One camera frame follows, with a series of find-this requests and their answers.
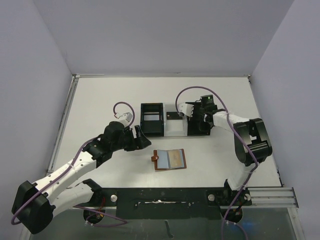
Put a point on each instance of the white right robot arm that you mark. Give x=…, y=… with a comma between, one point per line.
x=251, y=141

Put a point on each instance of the silver card in tray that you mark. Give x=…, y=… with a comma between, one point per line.
x=151, y=117

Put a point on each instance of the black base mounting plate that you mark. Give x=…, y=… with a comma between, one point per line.
x=169, y=203

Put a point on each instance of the black white card sorting tray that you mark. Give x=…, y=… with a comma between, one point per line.
x=164, y=127

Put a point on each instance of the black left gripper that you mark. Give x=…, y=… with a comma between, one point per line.
x=138, y=143

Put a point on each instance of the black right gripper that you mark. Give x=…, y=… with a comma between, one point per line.
x=194, y=120

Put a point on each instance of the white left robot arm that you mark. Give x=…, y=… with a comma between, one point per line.
x=34, y=205

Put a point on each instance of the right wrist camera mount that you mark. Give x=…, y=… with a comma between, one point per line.
x=186, y=109

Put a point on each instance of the brown leather card holder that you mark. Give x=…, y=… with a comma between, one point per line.
x=167, y=160

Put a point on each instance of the aluminium frame rail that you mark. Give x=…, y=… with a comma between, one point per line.
x=273, y=197

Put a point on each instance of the black card in tray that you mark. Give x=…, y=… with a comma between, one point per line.
x=172, y=115

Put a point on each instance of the gold credit card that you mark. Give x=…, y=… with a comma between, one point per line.
x=175, y=159

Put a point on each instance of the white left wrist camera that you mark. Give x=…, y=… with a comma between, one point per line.
x=126, y=118

